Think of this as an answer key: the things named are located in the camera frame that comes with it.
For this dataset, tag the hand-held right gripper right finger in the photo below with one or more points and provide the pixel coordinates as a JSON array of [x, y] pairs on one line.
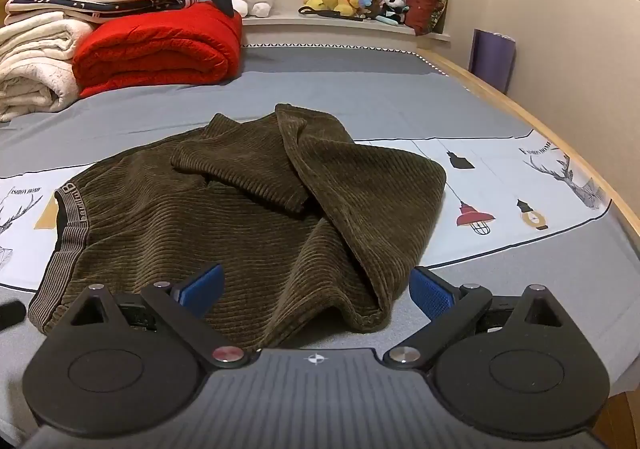
[[429, 296]]

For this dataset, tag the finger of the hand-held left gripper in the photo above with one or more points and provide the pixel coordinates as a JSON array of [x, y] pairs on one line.
[[11, 315]]

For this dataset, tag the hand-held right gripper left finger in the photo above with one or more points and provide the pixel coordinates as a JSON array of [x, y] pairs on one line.
[[200, 290]]

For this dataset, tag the grey printed bed sheet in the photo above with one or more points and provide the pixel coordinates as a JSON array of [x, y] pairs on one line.
[[350, 79]]

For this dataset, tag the red folded comforter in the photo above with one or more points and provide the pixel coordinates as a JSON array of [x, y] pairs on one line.
[[160, 49]]

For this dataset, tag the white folded blanket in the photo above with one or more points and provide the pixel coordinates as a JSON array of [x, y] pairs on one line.
[[35, 59]]

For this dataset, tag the panda plush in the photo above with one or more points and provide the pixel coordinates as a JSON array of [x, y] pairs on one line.
[[395, 3]]

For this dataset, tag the dark striped folded blanket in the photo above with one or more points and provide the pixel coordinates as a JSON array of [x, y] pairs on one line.
[[100, 6]]

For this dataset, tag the wooden bed frame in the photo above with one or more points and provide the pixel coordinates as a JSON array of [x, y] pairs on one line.
[[505, 101]]

